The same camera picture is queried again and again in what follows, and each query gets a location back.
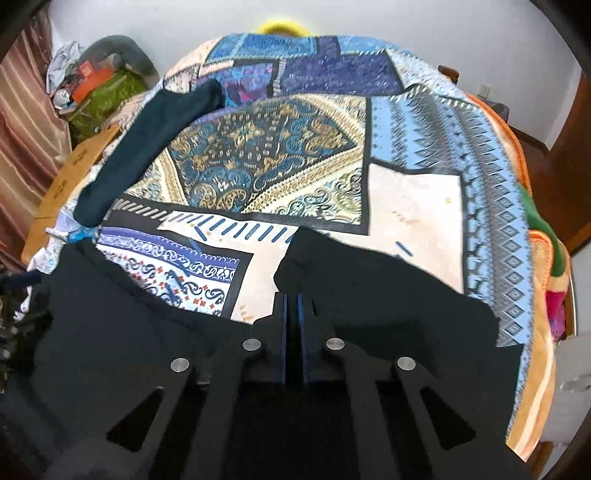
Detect patterned patchwork blanket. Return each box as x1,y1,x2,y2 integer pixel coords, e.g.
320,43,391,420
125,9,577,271
27,31,556,462

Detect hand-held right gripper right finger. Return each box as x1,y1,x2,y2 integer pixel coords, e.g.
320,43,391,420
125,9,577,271
297,292,528,480

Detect orange green fleece blanket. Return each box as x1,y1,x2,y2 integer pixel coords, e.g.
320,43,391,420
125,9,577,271
464,92,574,344

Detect white crumpled cloth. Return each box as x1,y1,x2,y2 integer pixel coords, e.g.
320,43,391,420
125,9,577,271
46,41,85,95

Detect black pants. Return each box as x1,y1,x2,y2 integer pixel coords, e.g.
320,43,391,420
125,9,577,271
0,226,526,480

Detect dark wooden door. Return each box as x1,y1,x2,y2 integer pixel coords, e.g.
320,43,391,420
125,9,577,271
510,69,591,257

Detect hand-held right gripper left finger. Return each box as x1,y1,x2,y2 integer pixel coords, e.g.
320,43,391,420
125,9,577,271
54,292,289,480

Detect orange box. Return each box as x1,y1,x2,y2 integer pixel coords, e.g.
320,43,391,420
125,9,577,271
71,61,115,103

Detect striped brown curtain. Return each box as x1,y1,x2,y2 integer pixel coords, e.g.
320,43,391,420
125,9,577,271
0,9,75,274

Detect cardboard box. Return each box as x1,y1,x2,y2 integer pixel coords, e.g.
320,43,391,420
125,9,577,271
21,124,123,265

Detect grey cushion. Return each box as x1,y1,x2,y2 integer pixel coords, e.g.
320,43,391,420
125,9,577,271
81,36,160,86

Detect green patterned bag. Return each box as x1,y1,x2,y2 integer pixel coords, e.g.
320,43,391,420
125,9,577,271
68,68,149,140

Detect dark teal garment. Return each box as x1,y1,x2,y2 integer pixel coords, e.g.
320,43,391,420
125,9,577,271
74,80,225,228

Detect yellow ring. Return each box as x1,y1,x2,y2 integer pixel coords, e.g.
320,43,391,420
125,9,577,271
256,17,315,37

